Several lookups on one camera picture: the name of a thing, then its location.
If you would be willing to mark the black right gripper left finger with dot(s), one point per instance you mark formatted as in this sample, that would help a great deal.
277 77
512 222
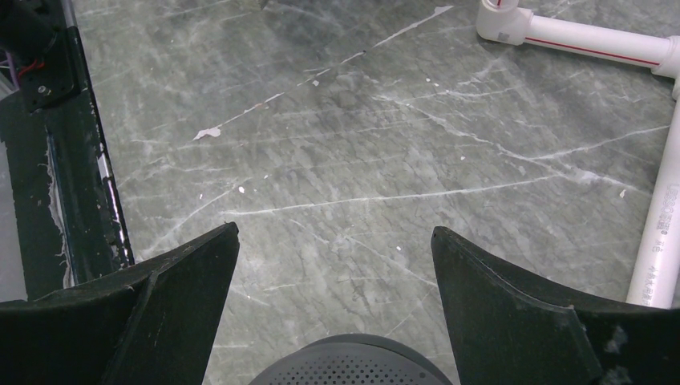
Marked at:
151 323

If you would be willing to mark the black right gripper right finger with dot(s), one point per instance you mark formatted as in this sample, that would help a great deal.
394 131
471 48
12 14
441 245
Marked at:
508 325

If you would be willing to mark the black round perforated speaker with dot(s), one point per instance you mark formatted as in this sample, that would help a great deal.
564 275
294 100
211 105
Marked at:
353 359

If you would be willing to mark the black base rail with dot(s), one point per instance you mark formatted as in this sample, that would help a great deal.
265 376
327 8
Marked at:
61 217

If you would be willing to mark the white PVC pipe frame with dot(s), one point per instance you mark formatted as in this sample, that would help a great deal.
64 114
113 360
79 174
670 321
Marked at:
613 68

